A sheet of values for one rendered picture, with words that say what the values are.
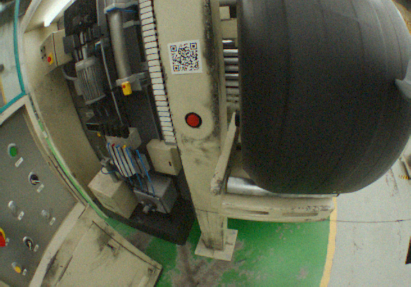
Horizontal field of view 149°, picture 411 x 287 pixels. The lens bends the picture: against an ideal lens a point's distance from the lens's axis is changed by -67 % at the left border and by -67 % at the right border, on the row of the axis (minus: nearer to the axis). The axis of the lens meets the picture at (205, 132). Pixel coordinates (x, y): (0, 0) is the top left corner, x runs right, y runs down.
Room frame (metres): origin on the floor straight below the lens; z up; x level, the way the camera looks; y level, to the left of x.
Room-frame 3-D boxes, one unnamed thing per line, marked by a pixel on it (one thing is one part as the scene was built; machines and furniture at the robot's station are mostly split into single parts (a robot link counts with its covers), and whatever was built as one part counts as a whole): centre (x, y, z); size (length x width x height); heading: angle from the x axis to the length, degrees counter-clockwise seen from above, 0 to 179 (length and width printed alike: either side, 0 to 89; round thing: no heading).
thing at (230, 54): (0.80, -0.16, 1.05); 0.20 x 0.15 x 0.30; 71
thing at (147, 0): (0.44, 0.10, 1.19); 0.05 x 0.04 x 0.48; 161
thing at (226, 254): (0.44, 0.01, 0.02); 0.27 x 0.27 x 0.04; 71
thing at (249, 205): (0.24, -0.20, 0.84); 0.36 x 0.09 x 0.06; 71
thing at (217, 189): (0.43, -0.07, 0.90); 0.40 x 0.03 x 0.10; 161
